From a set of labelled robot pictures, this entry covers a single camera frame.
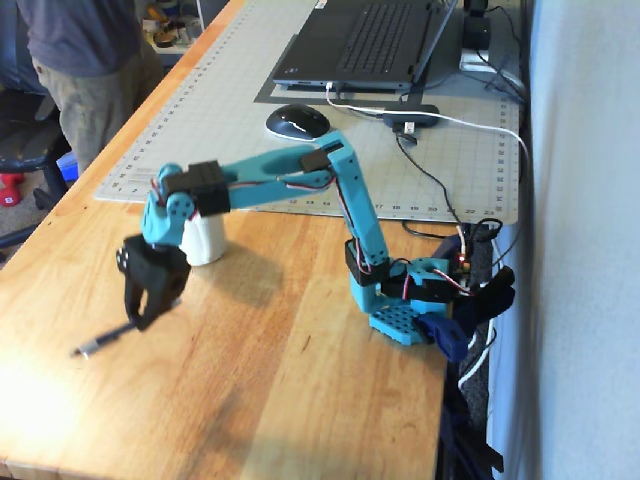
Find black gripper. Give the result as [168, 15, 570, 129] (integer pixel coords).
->
[116, 235, 193, 332]

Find black pen with silver end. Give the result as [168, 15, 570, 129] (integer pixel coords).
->
[69, 321, 137, 360]

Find white ceramic mug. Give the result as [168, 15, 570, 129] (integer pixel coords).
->
[179, 213, 227, 267]

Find blue plastic box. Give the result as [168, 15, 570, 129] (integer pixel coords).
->
[56, 151, 82, 182]

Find red dumbbell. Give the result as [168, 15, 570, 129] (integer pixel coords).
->
[0, 172, 26, 209]

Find black office chair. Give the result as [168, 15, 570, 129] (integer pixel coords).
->
[0, 0, 71, 251]

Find grey gridded cutting mat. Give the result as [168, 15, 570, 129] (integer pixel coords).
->
[93, 0, 522, 227]

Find black computer mouse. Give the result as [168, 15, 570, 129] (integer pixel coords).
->
[264, 103, 333, 143]

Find person in grey shirt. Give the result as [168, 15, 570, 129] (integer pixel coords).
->
[16, 0, 166, 175]

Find cluttered shelf with tape rolls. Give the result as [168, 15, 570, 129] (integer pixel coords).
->
[141, 0, 207, 54]

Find blue table clamp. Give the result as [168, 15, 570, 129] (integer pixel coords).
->
[417, 312, 472, 364]

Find black usb hub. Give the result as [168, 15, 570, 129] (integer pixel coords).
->
[381, 104, 442, 147]

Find dark grey laptop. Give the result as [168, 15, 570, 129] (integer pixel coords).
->
[271, 0, 459, 94]

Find black stand with silver base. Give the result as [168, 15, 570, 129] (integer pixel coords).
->
[458, 0, 502, 72]

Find black thin cable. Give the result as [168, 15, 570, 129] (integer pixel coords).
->
[395, 133, 504, 246]

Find white hanging cable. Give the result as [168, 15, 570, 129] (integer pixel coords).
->
[457, 319, 497, 392]

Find black clamp handles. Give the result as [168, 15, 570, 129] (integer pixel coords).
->
[467, 266, 517, 324]

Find white usb cable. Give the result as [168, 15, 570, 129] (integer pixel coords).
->
[325, 81, 532, 281]

